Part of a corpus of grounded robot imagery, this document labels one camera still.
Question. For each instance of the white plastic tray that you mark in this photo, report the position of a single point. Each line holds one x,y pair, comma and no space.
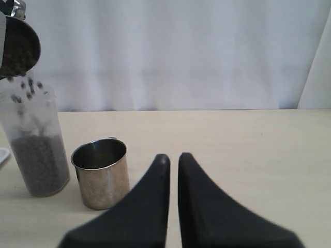
4,154

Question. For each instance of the white curtain backdrop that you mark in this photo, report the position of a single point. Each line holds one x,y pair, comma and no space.
184,55

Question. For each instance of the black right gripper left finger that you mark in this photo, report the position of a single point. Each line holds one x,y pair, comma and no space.
140,219

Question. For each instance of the steel mug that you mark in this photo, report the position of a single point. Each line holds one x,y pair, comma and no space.
20,44
102,172

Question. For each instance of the clear plastic tall container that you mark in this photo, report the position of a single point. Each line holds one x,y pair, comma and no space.
30,121

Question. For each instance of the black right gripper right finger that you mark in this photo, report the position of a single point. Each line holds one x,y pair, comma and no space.
209,217

